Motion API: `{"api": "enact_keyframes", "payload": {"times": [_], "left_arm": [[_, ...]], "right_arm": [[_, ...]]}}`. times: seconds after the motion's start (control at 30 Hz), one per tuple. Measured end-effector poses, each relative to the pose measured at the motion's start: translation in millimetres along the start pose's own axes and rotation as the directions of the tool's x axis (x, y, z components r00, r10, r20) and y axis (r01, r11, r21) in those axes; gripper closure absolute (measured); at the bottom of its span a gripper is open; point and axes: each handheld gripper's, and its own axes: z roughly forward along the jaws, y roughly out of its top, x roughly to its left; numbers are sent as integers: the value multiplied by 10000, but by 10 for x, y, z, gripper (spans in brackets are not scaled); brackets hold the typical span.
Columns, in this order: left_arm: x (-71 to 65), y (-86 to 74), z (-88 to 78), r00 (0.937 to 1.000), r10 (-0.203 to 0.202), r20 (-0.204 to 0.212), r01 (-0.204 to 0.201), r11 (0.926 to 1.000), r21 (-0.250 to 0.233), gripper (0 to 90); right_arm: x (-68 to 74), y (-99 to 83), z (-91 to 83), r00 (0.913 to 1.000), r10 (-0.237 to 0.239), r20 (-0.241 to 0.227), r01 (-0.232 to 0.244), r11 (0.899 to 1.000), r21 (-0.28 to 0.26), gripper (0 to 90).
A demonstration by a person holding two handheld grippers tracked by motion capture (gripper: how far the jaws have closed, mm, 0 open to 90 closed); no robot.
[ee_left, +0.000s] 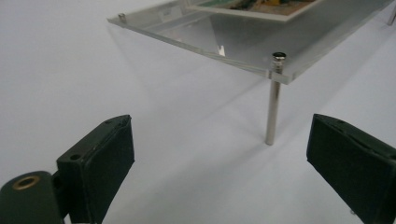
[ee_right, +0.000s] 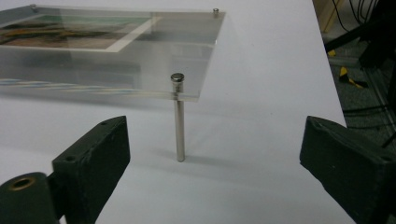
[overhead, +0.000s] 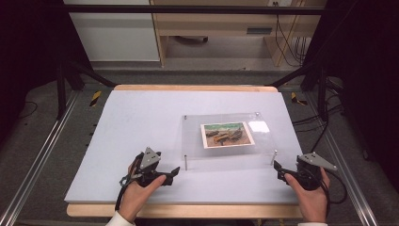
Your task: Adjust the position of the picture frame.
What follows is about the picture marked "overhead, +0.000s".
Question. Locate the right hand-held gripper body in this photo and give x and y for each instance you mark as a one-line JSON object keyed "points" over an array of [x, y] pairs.
{"points": [[312, 175]]}

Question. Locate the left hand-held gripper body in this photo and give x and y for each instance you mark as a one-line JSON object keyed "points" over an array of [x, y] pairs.
{"points": [[150, 158]]}

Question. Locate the clear acrylic photo frame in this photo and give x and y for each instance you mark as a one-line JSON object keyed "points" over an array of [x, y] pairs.
{"points": [[266, 141]]}

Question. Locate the painted boats picture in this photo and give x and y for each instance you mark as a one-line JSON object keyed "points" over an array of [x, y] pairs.
{"points": [[227, 135]]}

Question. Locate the person's right hand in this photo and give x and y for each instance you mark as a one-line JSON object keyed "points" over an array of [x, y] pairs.
{"points": [[312, 204]]}

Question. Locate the person's left hand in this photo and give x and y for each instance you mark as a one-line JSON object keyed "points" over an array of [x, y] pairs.
{"points": [[135, 197]]}

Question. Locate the white table mat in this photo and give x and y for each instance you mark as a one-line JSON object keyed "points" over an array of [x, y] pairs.
{"points": [[141, 125]]}

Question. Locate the wooden table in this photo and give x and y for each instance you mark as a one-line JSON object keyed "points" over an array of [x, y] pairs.
{"points": [[188, 211]]}

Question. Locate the person's right white sleeve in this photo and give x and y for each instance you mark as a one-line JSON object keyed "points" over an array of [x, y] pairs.
{"points": [[313, 224]]}

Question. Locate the person's white sleeve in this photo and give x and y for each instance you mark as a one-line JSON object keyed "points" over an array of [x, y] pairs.
{"points": [[313, 224], [119, 220]]}

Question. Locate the person's left white sleeve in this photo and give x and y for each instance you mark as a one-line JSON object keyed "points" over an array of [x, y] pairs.
{"points": [[119, 220]]}

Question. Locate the black metal stand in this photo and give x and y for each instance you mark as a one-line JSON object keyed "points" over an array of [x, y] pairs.
{"points": [[61, 94], [322, 94]]}

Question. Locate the white cabinet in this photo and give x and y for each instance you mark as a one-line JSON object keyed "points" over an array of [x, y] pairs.
{"points": [[116, 34]]}

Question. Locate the light wooden desk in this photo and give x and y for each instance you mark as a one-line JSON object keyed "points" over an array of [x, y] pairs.
{"points": [[216, 22]]}

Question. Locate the black horizontal bar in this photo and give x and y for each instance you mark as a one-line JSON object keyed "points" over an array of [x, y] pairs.
{"points": [[188, 9]]}

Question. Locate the aluminium floor rail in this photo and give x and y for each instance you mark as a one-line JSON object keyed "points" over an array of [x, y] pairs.
{"points": [[40, 147], [342, 163]]}

